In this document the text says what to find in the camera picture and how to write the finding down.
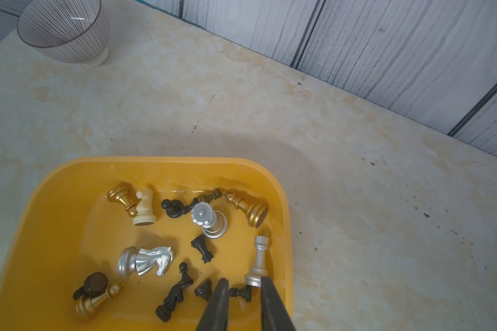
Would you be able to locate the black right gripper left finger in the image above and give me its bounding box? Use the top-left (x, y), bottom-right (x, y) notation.
top-left (197, 278), bottom-right (230, 331)

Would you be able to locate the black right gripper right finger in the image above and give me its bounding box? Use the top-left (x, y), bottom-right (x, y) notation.
top-left (260, 277), bottom-right (296, 331)

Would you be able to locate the black chess knight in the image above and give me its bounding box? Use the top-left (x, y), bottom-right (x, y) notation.
top-left (194, 278), bottom-right (213, 302)

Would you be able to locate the black chess pawn mid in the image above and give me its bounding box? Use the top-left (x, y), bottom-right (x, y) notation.
top-left (229, 285), bottom-right (252, 303)

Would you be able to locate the small black chess piece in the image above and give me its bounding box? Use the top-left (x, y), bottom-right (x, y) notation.
top-left (191, 234), bottom-right (214, 263)

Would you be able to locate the gold chess piece front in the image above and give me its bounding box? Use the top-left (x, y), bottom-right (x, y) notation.
top-left (224, 191), bottom-right (269, 228)

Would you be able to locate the cream white chess pawn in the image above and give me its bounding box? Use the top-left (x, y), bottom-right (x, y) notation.
top-left (133, 187), bottom-right (157, 226)

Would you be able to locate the bronze chess pawn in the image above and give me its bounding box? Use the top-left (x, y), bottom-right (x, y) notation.
top-left (188, 188), bottom-right (222, 210)

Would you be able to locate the gold chess bishop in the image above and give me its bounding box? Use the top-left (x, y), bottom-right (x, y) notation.
top-left (75, 282), bottom-right (124, 319)

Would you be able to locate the gold chess pawn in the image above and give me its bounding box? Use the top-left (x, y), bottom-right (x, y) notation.
top-left (106, 183), bottom-right (138, 217)

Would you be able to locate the yellow plastic storage box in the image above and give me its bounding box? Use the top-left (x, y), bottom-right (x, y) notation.
top-left (0, 157), bottom-right (294, 330)

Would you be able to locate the purple patterned glass bowl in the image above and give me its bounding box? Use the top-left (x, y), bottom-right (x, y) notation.
top-left (17, 0), bottom-right (110, 66)

